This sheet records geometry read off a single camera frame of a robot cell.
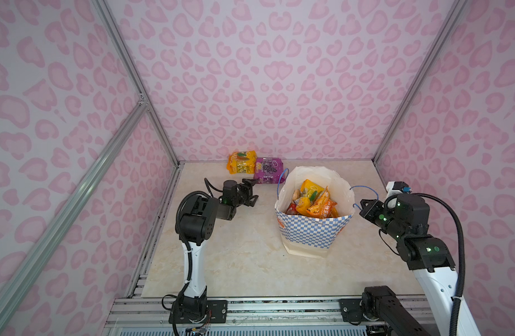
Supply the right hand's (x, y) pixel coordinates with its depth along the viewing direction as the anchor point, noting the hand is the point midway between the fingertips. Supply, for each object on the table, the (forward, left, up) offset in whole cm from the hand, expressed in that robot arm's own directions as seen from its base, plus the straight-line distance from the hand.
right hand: (360, 199), depth 69 cm
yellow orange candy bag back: (+39, +45, -24) cm, 64 cm away
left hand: (+23, +34, -21) cm, 46 cm away
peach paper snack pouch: (+16, +18, -20) cm, 32 cm away
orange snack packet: (+5, +8, -13) cm, 16 cm away
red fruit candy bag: (+8, +20, -20) cm, 30 cm away
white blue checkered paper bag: (-7, +17, -13) cm, 23 cm away
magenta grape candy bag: (+33, +31, -23) cm, 51 cm away
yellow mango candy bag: (+13, +13, -13) cm, 23 cm away
